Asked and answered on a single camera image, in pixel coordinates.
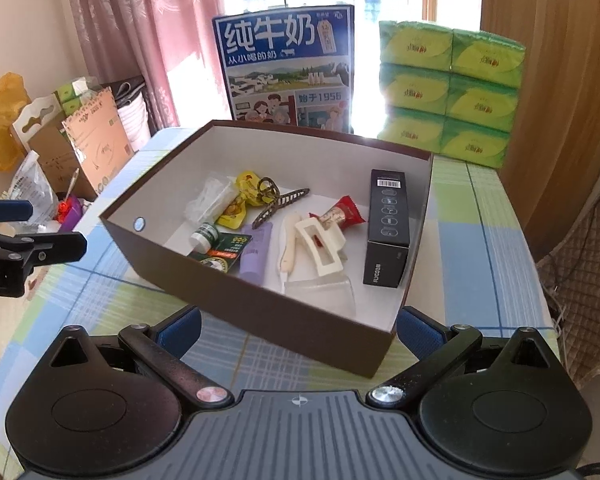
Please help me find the pink printed carton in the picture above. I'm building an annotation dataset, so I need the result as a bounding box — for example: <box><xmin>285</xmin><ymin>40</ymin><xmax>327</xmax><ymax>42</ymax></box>
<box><xmin>61</xmin><ymin>87</ymin><xmax>133</xmax><ymax>196</ymax></box>

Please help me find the purple box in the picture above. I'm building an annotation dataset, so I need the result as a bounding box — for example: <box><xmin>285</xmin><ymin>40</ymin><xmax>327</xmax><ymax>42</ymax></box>
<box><xmin>55</xmin><ymin>197</ymin><xmax>83</xmax><ymax>233</ymax></box>

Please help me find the wooden door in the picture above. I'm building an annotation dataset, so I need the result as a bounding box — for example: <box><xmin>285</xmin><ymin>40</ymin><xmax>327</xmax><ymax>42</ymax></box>
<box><xmin>480</xmin><ymin>0</ymin><xmax>600</xmax><ymax>261</ymax></box>

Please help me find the stack of green tissue packs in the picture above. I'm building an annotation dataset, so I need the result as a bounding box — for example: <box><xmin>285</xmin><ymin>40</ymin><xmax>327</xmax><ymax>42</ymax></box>
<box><xmin>377</xmin><ymin>20</ymin><xmax>527</xmax><ymax>168</ymax></box>

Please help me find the yellow snack packet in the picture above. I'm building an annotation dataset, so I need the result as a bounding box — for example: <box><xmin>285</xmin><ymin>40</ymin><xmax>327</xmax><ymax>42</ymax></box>
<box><xmin>215</xmin><ymin>171</ymin><xmax>261</xmax><ymax>228</ymax></box>

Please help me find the black product box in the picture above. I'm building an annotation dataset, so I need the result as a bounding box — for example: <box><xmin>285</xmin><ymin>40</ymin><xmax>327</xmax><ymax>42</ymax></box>
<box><xmin>362</xmin><ymin>169</ymin><xmax>412</xmax><ymax>289</ymax></box>

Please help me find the chair with quilted brown cover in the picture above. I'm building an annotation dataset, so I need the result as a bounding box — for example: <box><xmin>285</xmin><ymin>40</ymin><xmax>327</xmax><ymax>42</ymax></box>
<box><xmin>535</xmin><ymin>160</ymin><xmax>600</xmax><ymax>386</ymax></box>

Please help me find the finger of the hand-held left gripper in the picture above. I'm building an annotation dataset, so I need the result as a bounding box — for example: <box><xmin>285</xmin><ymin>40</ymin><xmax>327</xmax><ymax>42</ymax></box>
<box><xmin>0</xmin><ymin>228</ymin><xmax>88</xmax><ymax>266</ymax></box>
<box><xmin>0</xmin><ymin>199</ymin><xmax>34</xmax><ymax>223</ymax></box>

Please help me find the yellow plastic bag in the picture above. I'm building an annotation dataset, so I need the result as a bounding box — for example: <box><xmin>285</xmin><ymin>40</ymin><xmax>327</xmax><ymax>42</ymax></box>
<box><xmin>0</xmin><ymin>72</ymin><xmax>31</xmax><ymax>171</ymax></box>

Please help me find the red candy packet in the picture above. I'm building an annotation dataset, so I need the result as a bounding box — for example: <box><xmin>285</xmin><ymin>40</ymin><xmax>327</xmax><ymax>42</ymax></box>
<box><xmin>307</xmin><ymin>196</ymin><xmax>368</xmax><ymax>231</ymax></box>

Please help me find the brown cardboard box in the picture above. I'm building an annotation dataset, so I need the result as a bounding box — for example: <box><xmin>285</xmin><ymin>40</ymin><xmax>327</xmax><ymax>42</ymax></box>
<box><xmin>99</xmin><ymin>119</ymin><xmax>435</xmax><ymax>378</ymax></box>

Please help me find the cream toothbrush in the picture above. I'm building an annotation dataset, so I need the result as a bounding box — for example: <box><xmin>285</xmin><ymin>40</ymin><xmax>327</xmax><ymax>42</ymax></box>
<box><xmin>276</xmin><ymin>211</ymin><xmax>302</xmax><ymax>293</ymax></box>

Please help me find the white hair claw clip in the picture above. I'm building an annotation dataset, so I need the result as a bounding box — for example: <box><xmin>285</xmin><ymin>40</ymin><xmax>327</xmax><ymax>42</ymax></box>
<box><xmin>293</xmin><ymin>216</ymin><xmax>350</xmax><ymax>277</ymax></box>

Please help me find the small green tissue bundle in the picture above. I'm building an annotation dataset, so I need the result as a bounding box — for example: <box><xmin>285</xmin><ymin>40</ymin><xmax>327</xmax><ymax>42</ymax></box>
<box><xmin>54</xmin><ymin>77</ymin><xmax>101</xmax><ymax>113</ymax></box>

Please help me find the brown carton with white flap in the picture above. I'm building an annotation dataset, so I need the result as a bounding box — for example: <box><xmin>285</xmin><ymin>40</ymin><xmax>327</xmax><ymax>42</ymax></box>
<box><xmin>11</xmin><ymin>95</ymin><xmax>98</xmax><ymax>201</ymax></box>

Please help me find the pink curtain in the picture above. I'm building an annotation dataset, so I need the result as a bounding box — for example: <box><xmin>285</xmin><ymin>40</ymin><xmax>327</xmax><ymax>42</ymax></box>
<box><xmin>62</xmin><ymin>0</ymin><xmax>286</xmax><ymax>138</ymax></box>

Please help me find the crumpled clear plastic bag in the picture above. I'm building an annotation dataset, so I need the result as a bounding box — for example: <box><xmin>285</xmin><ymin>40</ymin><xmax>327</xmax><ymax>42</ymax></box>
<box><xmin>7</xmin><ymin>150</ymin><xmax>61</xmax><ymax>221</ymax></box>

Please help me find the white plastic bucket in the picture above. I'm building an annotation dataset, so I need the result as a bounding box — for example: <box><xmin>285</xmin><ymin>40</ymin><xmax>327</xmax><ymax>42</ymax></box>
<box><xmin>117</xmin><ymin>92</ymin><xmax>153</xmax><ymax>153</ymax></box>

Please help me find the purple cream tube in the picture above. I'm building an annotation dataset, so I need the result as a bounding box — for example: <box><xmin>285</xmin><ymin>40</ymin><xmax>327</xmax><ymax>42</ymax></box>
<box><xmin>238</xmin><ymin>222</ymin><xmax>274</xmax><ymax>288</ymax></box>

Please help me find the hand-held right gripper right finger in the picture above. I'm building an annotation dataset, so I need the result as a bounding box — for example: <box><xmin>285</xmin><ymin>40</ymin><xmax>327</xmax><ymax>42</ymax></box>
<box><xmin>366</xmin><ymin>306</ymin><xmax>552</xmax><ymax>409</ymax></box>

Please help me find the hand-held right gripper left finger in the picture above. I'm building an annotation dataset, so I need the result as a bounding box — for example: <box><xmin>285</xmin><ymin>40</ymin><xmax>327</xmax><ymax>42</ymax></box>
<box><xmin>49</xmin><ymin>306</ymin><xmax>235</xmax><ymax>409</ymax></box>

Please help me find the blue milk carton box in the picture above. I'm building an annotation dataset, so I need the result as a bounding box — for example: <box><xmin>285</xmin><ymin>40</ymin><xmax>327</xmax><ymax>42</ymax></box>
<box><xmin>211</xmin><ymin>4</ymin><xmax>356</xmax><ymax>135</ymax></box>

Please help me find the bronze hair claw clip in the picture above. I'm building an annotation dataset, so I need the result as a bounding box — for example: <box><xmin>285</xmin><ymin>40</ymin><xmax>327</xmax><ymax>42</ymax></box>
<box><xmin>252</xmin><ymin>176</ymin><xmax>312</xmax><ymax>228</ymax></box>

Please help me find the checked cloth-covered desktop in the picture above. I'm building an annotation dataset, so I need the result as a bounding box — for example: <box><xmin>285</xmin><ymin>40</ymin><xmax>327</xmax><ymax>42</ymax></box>
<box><xmin>0</xmin><ymin>127</ymin><xmax>563</xmax><ymax>461</ymax></box>

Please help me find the clear plastic cup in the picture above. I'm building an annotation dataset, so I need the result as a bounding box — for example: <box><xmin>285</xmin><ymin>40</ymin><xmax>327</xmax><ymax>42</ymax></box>
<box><xmin>284</xmin><ymin>277</ymin><xmax>357</xmax><ymax>320</ymax></box>

